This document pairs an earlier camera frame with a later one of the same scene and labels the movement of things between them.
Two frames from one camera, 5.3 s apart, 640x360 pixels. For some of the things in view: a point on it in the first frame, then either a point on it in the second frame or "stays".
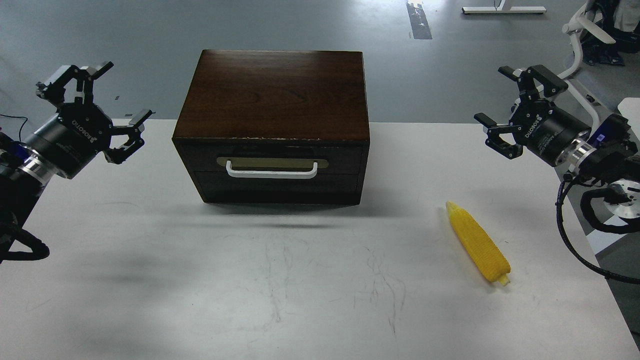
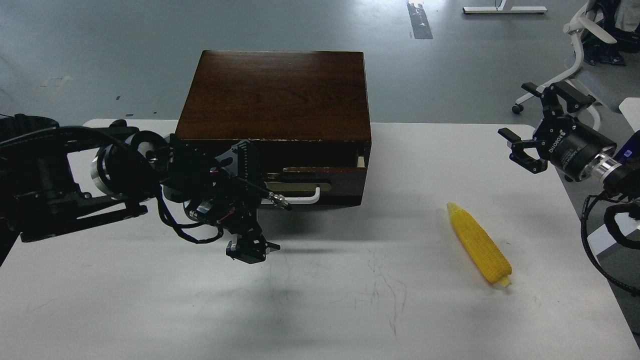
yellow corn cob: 482,249 stays
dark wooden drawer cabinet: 276,127 stays
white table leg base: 500,8 stays
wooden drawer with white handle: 274,162 to 315,186
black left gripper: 71,138 to 227,188
